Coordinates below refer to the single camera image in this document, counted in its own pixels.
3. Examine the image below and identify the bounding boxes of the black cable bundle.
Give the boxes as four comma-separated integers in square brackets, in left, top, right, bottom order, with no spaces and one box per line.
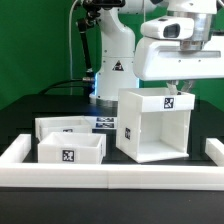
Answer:
[38,18,96,96]

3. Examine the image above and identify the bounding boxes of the white thin cable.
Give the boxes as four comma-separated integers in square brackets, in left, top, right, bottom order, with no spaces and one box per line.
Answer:
[68,0,82,96]

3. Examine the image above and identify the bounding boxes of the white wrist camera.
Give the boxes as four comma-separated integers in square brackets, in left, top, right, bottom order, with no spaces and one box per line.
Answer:
[141,16,194,40]

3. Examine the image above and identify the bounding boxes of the white drawer box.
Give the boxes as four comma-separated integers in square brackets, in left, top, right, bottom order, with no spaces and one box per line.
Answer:
[38,132,106,164]
[35,116,92,141]

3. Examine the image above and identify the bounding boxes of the white marker sheet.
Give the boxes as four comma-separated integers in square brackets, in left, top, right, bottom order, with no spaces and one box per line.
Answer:
[85,116,117,130]

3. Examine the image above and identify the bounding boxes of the white front drawer box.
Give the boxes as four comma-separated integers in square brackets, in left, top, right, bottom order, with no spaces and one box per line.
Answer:
[38,132,106,164]

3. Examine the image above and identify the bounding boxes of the white border frame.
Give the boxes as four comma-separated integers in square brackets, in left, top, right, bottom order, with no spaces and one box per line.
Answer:
[0,134,224,191]

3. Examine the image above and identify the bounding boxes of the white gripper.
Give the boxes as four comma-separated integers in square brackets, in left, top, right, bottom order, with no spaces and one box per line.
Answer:
[133,36,224,95]

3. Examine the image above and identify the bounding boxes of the white drawer cabinet frame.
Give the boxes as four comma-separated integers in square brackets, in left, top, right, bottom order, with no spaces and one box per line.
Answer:
[116,88,195,163]

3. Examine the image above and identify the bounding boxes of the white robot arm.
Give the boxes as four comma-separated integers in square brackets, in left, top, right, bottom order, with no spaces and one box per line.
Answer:
[79,0,224,101]

